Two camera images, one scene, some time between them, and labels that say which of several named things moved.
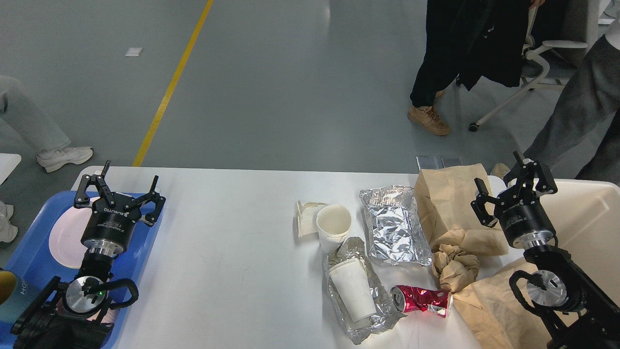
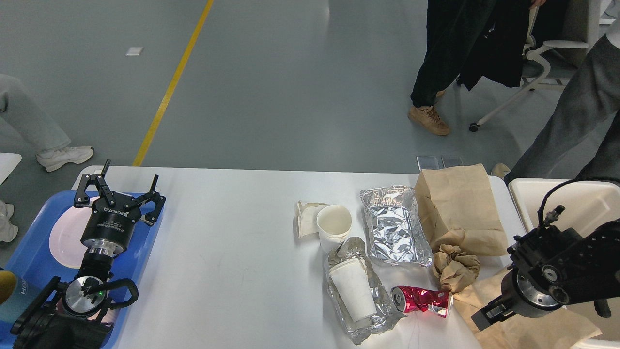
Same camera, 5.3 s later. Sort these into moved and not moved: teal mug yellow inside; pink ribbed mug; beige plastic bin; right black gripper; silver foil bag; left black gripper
Moved: right black gripper; beige plastic bin
Not moved: left black gripper; teal mug yellow inside; silver foil bag; pink ribbed mug
